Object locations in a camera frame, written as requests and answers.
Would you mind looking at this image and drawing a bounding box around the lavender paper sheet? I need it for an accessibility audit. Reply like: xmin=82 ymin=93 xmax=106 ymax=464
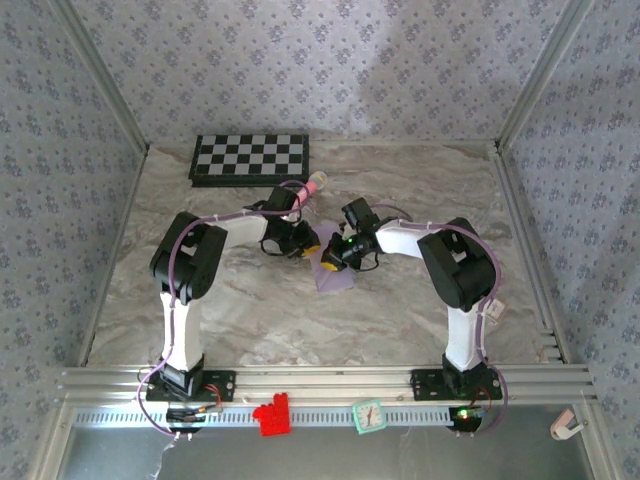
xmin=305 ymin=223 xmax=357 ymax=295

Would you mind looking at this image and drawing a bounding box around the beige tag on right arm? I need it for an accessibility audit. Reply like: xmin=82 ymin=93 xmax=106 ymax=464
xmin=487 ymin=298 xmax=509 ymax=327

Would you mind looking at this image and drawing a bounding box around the small green square clock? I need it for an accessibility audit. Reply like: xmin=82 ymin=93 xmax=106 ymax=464
xmin=351 ymin=399 xmax=386 ymax=435

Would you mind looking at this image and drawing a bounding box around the grey sheet metal shelf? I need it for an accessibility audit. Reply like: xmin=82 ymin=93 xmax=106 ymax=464
xmin=29 ymin=404 xmax=621 ymax=480

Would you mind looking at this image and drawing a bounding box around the pink toy microphone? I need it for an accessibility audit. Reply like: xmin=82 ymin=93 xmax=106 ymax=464
xmin=295 ymin=171 xmax=330 ymax=202

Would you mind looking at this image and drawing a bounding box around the black and white chessboard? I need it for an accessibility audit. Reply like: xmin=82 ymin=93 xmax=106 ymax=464
xmin=187 ymin=133 xmax=311 ymax=189

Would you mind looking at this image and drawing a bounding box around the red toy brick block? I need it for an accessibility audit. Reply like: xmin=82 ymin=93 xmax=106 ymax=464
xmin=252 ymin=392 xmax=292 ymax=438

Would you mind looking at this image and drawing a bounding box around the pink plastic hook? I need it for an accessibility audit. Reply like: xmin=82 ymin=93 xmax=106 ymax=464
xmin=549 ymin=408 xmax=587 ymax=441

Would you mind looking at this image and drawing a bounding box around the black left gripper cable loop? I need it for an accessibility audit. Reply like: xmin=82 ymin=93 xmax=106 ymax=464
xmin=258 ymin=238 xmax=296 ymax=259

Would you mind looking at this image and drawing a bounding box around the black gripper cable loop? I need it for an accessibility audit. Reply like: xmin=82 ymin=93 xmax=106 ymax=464
xmin=258 ymin=238 xmax=296 ymax=259
xmin=349 ymin=249 xmax=382 ymax=274

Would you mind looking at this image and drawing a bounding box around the black right gripper cable loop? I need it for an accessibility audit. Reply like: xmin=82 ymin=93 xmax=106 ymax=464
xmin=349 ymin=249 xmax=382 ymax=274

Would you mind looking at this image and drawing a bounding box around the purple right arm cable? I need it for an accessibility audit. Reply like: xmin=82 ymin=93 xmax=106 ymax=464
xmin=369 ymin=202 xmax=510 ymax=437

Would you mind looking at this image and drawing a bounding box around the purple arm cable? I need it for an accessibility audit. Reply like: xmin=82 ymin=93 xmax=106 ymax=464
xmin=369 ymin=202 xmax=510 ymax=437
xmin=137 ymin=179 xmax=307 ymax=437

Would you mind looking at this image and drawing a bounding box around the aluminium mounting rail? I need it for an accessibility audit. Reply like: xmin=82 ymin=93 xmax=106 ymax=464
xmin=54 ymin=364 xmax=599 ymax=406

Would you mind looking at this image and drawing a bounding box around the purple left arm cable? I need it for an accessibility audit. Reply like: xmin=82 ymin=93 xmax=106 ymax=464
xmin=137 ymin=179 xmax=307 ymax=437

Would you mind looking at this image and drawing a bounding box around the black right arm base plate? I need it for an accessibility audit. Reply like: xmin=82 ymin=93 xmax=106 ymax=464
xmin=410 ymin=368 xmax=503 ymax=403

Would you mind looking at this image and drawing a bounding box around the slotted grey cable duct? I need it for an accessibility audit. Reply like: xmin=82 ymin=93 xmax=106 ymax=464
xmin=72 ymin=404 xmax=489 ymax=430

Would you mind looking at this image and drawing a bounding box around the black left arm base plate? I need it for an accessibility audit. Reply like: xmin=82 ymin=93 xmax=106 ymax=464
xmin=145 ymin=368 xmax=237 ymax=404

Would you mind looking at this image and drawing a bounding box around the aluminium side rail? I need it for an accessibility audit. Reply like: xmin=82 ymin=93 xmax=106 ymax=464
xmin=492 ymin=144 xmax=571 ymax=364
xmin=77 ymin=144 xmax=151 ymax=366

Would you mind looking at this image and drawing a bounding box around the red power wire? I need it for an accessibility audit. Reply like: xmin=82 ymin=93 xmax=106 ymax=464
xmin=203 ymin=383 xmax=225 ymax=414
xmin=472 ymin=386 xmax=495 ymax=414

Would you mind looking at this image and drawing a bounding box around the aluminium frame post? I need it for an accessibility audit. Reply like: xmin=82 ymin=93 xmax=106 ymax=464
xmin=494 ymin=0 xmax=596 ymax=151

